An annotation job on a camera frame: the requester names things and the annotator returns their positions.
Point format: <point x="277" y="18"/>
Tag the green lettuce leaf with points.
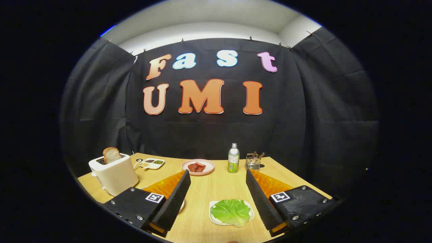
<point x="231" y="211"/>

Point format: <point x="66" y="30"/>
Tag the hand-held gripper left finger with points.
<point x="177" y="199"/>

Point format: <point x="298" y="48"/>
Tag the green label metal bottle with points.
<point x="233" y="162"/>

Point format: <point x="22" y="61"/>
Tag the red meat slices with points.
<point x="196" y="167"/>

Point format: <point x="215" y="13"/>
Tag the large white round plate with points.
<point x="182" y="205"/>

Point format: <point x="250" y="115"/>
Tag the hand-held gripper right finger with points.
<point x="261" y="199"/>

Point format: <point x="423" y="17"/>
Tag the pink plate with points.
<point x="209" y="166"/>

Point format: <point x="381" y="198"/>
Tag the white toaster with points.
<point x="116" y="177"/>

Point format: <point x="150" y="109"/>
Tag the black backdrop cloth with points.
<point x="202" y="135"/>

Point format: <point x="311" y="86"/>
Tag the bread slice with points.
<point x="111" y="156"/>

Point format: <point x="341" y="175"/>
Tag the white divided dish with beans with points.
<point x="153" y="165"/>

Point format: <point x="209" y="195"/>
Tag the small white square plate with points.
<point x="214" y="219"/>

